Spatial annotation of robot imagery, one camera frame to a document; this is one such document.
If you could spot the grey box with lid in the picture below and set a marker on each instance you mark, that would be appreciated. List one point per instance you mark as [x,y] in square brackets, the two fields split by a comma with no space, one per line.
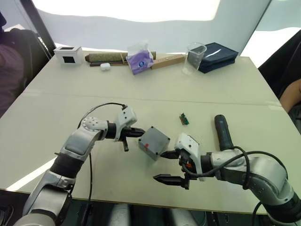
[154,141]

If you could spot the purple tissue pack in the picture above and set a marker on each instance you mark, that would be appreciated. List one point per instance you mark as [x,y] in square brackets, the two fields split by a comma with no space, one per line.
[140,61]

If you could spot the dark window frame post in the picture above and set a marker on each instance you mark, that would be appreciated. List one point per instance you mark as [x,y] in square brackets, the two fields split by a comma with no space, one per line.
[41,26]

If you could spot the wooden block with holes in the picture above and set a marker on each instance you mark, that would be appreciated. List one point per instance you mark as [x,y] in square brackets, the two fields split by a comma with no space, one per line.
[167,61]

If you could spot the bystander in purple shirt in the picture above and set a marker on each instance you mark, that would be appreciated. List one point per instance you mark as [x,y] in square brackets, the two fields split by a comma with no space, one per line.
[10,77]

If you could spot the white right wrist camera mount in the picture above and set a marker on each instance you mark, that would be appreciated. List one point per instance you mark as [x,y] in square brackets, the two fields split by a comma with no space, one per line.
[188,142]

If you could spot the grey rounded shape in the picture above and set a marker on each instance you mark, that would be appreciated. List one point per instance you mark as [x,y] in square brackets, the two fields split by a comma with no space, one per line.
[120,215]
[181,217]

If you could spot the white earbuds case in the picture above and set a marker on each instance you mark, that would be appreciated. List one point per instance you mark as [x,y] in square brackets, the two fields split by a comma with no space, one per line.
[105,66]

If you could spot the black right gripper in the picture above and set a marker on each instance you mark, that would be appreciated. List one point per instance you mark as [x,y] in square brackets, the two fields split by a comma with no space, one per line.
[188,162]

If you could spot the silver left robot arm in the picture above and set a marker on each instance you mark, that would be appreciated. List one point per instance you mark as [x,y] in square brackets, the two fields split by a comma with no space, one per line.
[77,141]

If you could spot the dark blue fabric pouch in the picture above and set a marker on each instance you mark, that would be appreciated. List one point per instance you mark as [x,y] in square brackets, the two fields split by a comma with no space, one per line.
[218,57]

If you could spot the clear glass beaker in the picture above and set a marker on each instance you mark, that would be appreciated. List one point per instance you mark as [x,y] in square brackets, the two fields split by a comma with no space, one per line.
[194,58]

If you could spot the dark wooden stick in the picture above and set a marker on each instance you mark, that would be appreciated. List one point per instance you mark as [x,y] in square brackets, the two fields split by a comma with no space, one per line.
[108,63]

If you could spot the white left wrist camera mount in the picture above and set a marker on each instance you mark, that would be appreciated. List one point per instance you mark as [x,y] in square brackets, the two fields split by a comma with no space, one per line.
[125,116]

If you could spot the small green connector part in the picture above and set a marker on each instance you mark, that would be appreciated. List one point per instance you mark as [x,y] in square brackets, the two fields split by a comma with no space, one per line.
[184,119]

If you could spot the white box with black square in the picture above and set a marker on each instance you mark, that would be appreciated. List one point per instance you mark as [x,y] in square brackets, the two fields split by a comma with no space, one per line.
[68,55]

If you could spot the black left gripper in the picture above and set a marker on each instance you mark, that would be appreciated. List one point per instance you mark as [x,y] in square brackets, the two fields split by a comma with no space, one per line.
[125,134]

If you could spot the bare forearm of bystander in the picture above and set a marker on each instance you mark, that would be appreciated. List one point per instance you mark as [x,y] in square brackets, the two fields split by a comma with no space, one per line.
[291,94]

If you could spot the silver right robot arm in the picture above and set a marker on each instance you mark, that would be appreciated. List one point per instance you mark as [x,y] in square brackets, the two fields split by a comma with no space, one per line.
[263,174]

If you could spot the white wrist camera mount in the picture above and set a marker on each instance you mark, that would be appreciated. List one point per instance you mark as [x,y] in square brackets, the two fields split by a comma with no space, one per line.
[125,116]
[188,142]

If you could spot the dark electric screwdriver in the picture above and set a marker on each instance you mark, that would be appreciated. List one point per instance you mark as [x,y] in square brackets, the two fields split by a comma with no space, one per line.
[223,131]

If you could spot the rolled brown mat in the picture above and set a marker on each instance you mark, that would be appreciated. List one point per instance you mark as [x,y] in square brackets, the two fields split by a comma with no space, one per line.
[105,56]

